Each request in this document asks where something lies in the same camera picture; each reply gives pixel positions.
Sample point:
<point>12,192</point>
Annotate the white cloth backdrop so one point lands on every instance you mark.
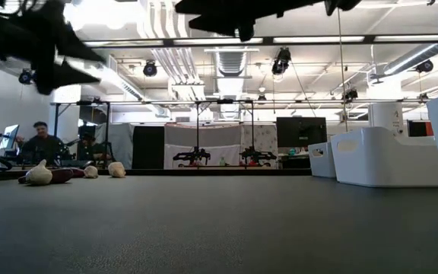
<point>211,139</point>

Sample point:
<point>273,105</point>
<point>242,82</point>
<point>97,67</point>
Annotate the distant black rig frame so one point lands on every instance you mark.
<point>107,129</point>
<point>197,125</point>

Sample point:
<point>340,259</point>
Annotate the overhead led light bar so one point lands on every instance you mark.
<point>318,39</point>

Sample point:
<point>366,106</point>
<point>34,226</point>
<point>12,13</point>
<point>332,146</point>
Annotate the black table mat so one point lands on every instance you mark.
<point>219,224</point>

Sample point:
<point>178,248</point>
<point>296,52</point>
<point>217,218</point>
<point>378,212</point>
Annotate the black curtain panel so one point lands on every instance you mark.
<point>148,146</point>

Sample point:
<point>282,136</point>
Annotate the black hanging spotlight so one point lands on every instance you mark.
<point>425,65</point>
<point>281,61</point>
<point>25,77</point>
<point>351,94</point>
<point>150,69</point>

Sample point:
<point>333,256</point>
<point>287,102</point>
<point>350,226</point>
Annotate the black television screen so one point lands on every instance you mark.
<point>301,131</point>

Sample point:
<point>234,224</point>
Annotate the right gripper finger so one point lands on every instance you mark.
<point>234,26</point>
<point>226,7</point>

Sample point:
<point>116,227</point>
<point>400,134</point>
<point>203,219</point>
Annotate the patterned cloth backdrop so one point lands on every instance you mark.
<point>264,137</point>

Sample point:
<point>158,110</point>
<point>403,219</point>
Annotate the person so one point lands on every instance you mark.
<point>42,146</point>
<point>89,148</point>

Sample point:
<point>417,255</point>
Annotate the black and orange box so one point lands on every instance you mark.
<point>418,128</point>

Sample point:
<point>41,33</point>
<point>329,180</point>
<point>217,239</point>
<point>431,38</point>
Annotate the computer monitor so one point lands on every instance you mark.
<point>10,137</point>

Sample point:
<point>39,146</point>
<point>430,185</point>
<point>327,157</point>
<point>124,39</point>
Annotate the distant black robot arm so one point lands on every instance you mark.
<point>258,155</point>
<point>194,156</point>

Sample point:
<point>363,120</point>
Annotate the white cylinder appliance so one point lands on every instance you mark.
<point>386,116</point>

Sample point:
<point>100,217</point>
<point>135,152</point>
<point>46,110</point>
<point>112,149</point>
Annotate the silver ventilation duct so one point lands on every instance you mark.
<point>413,61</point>

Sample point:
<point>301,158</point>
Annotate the small purple eggplant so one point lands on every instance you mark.
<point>76,172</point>
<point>62,176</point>
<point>22,179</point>

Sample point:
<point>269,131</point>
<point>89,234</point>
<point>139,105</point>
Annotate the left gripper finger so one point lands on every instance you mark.
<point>57,76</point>
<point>72,47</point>

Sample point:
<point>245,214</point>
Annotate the small white garlic bulb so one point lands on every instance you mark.
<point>91,172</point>

